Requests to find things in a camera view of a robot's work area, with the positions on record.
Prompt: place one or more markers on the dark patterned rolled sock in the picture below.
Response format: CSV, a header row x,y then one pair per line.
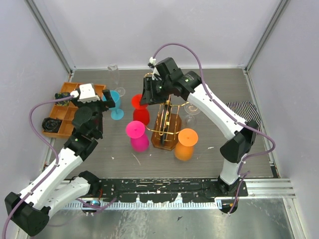
x,y
64,98

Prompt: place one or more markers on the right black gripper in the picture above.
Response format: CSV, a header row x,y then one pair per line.
x,y
149,95

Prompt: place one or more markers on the wooden compartment tray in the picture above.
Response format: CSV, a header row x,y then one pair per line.
x,y
66,114

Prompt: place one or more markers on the black rolled sock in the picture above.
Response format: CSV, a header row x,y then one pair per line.
x,y
51,125

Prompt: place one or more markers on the red plastic wine glass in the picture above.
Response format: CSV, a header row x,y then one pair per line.
x,y
140,112

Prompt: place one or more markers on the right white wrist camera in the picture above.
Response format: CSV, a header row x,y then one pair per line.
x,y
152,65

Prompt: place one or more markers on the pink plastic wine glass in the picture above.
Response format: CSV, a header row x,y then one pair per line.
x,y
136,131

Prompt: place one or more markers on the orange plastic wine glass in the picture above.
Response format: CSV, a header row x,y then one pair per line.
x,y
187,139

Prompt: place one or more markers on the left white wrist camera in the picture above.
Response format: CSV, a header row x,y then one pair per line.
x,y
85,93

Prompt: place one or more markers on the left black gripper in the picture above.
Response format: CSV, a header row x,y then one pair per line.
x,y
109,101

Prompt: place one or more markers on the striped cloth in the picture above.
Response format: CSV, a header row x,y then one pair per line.
x,y
246,110

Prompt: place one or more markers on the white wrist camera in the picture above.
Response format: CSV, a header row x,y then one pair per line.
x,y
85,93
152,65

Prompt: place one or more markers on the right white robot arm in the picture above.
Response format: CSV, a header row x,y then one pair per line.
x,y
168,79

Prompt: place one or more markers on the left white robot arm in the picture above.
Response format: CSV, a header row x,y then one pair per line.
x,y
33,207

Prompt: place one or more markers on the clear wine glass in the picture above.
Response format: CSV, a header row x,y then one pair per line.
x,y
192,111
115,76

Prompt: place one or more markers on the gold wire glass rack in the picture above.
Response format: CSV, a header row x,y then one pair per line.
x,y
167,125

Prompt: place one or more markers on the blue plastic wine glass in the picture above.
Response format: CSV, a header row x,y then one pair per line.
x,y
116,113

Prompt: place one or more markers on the black mounting base plate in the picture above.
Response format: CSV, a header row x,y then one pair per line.
x,y
198,190

